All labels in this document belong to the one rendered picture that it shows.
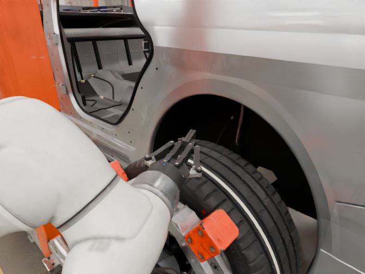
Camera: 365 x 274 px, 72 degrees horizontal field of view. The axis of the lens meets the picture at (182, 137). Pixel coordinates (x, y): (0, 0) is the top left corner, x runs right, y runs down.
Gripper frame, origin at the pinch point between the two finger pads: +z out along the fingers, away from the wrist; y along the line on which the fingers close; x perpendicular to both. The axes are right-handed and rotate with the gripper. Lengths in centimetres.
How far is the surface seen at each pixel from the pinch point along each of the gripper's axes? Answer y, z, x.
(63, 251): -24.8, -21.4, -27.1
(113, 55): -167, 235, -32
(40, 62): -55, 12, 11
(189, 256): 6.4, -15.9, -21.3
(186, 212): 3.3, -9.8, -14.4
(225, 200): 11.7, -4.5, -12.2
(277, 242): 26.4, -3.5, -22.0
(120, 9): -349, 573, 12
